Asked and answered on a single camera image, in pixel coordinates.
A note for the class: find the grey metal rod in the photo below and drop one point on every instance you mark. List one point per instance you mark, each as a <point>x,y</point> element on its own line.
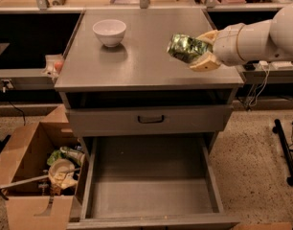
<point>25,181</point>

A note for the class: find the tan bowl in box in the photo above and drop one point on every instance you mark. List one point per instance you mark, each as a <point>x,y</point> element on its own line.
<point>61,174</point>

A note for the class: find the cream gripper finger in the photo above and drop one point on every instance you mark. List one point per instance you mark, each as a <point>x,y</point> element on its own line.
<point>207,62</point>
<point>209,37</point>

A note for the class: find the black stand leg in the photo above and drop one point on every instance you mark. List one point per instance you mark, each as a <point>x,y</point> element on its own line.
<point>286,150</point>

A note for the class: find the crushed green can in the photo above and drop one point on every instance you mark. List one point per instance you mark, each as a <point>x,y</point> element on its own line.
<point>186,48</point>

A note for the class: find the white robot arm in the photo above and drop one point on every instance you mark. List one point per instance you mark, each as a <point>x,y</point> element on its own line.
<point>268,40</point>

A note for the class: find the white ceramic bowl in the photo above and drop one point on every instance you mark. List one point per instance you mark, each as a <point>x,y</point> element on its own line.
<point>110,32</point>

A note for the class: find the small tray with red ball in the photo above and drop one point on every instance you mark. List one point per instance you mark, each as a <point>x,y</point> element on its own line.
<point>53,65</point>

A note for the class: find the grey drawer cabinet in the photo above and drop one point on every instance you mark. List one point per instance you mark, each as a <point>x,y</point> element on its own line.
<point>139,72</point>

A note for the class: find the brown cardboard box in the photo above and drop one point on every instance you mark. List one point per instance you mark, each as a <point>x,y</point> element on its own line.
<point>24,157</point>

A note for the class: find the white power strip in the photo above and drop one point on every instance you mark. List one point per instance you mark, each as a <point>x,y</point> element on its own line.
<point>282,65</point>

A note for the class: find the green crumpled bag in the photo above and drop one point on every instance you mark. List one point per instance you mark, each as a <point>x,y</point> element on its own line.
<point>66,153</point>

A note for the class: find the closed grey drawer with handle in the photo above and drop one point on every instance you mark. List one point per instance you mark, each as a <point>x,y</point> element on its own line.
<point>149,120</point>

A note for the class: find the open grey drawer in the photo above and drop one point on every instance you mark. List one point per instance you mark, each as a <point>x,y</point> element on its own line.
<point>151,182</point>

